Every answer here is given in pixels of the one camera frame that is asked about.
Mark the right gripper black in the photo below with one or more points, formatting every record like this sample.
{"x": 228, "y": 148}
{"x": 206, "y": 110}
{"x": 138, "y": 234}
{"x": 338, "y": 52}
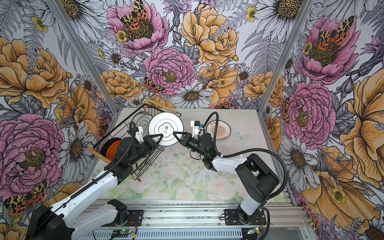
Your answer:
{"x": 185, "y": 139}

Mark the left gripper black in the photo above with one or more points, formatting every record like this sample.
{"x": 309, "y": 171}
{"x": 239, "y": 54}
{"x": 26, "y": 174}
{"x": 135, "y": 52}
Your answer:
{"x": 150, "y": 141}

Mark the black wire dish rack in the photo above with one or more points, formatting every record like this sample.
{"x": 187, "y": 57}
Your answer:
{"x": 121, "y": 130}

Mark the white plate teal rim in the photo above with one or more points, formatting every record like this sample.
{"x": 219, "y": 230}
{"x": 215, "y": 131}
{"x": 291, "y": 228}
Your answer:
{"x": 166, "y": 123}
{"x": 142, "y": 119}

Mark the white plate orange sunburst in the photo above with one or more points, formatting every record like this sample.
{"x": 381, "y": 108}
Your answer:
{"x": 220, "y": 129}

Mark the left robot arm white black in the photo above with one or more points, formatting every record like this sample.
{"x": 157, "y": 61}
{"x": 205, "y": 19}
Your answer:
{"x": 64, "y": 221}

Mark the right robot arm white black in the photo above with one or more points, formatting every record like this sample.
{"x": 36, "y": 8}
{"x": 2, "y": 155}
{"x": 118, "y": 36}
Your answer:
{"x": 258, "y": 179}

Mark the black plate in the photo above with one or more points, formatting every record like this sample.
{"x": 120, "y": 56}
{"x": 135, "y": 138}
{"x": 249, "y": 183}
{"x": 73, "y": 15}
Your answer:
{"x": 107, "y": 145}

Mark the green circuit board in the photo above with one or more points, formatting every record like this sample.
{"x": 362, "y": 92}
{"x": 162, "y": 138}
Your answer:
{"x": 121, "y": 233}

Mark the near wooden rack handle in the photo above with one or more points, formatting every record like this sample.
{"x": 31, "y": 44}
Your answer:
{"x": 98, "y": 155}

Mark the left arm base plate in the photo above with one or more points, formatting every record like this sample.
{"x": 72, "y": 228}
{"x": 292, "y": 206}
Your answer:
{"x": 128, "y": 218}

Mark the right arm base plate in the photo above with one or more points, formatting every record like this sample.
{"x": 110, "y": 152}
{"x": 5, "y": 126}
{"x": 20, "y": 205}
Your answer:
{"x": 231, "y": 218}

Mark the white vented cable duct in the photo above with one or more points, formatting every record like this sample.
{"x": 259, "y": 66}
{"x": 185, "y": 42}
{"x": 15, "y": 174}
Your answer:
{"x": 171, "y": 234}

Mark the aluminium rail frame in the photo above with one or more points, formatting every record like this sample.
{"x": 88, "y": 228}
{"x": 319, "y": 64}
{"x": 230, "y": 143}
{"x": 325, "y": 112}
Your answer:
{"x": 284, "y": 220}

